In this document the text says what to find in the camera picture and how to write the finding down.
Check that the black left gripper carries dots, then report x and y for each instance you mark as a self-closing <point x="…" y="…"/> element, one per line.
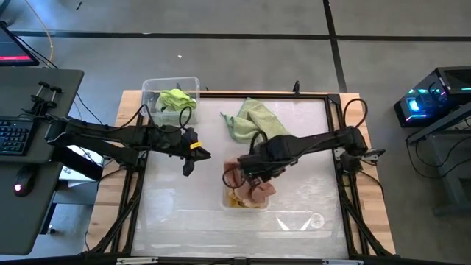
<point x="191" y="143"/>

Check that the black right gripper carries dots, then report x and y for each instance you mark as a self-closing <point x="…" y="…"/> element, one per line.
<point x="266" y="154"/>

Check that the salmon pink checked towel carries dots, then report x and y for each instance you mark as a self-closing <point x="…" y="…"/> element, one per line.
<point x="263" y="191"/>

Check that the yellow checked towel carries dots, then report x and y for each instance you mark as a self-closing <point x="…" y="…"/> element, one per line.
<point x="235" y="201"/>

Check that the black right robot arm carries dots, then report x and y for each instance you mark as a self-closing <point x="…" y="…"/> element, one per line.
<point x="320" y="140"/>

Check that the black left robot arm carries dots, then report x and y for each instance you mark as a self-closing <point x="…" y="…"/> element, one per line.
<point x="110" y="134"/>

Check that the small clear plastic bin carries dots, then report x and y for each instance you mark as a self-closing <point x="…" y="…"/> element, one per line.
<point x="224" y="206"/>

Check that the white table mat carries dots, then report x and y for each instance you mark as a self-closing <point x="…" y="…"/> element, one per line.
<point x="184" y="221"/>

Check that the pale green towel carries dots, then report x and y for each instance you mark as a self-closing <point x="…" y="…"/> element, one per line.
<point x="254" y="117"/>

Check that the large clear plastic bin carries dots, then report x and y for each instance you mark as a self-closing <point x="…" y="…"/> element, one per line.
<point x="151" y="86"/>

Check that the white paper sheet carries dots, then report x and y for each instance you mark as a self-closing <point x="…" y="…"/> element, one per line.
<point x="92" y="156"/>

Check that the black desk clamp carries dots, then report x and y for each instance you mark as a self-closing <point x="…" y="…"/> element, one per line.
<point x="42" y="101"/>

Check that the black computer mouse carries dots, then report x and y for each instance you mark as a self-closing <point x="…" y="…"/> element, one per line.
<point x="23" y="182"/>

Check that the black backlit keyboard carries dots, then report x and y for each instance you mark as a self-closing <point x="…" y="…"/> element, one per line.
<point x="14" y="134"/>

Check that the black desk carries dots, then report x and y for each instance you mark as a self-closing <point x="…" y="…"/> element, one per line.
<point x="22" y="221"/>

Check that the computer case with coloured lights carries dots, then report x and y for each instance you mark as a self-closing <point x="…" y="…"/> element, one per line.
<point x="430" y="97"/>

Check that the grey side desk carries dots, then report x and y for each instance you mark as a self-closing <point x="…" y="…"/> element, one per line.
<point x="449" y="158"/>

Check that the computer monitor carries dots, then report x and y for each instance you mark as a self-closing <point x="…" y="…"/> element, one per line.
<point x="14" y="51"/>

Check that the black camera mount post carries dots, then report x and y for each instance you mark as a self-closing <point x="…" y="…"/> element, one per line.
<point x="296" y="87"/>
<point x="179" y="87"/>

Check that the black aluminium table frame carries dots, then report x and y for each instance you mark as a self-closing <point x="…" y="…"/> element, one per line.
<point x="333" y="110"/>

